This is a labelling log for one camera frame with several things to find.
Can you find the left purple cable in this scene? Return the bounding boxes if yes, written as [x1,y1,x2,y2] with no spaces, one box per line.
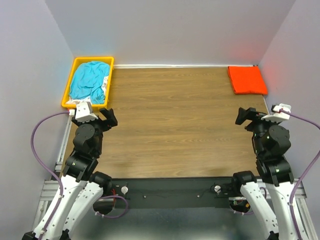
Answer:
[30,111,130,240]

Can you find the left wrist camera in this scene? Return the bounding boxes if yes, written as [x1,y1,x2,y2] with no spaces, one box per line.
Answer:
[68,101,98,123]

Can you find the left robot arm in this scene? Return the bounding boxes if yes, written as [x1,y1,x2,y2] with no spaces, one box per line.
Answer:
[22,106,118,240]

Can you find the yellow plastic bin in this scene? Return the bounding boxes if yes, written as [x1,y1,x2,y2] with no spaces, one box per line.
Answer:
[61,56,114,110]

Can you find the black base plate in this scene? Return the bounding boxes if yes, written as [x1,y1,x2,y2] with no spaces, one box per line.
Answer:
[112,176,249,211]

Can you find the white t shirt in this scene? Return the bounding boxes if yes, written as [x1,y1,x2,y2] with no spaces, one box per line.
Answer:
[66,76,109,105]

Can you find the purple cable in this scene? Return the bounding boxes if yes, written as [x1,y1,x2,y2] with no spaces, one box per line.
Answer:
[258,112,320,240]
[30,111,130,240]

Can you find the aluminium frame rail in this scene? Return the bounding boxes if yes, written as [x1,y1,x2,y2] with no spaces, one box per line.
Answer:
[32,112,317,240]

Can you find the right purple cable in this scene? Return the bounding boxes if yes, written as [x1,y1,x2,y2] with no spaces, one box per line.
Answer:
[258,112,320,240]

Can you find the orange t shirt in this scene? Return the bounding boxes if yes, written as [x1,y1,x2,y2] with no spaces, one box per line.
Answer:
[227,66,268,95]

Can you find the light blue t shirt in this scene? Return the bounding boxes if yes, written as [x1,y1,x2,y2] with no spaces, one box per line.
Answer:
[66,61,111,105]

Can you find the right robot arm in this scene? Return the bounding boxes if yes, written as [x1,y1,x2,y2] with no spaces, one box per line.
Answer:
[232,107,298,240]

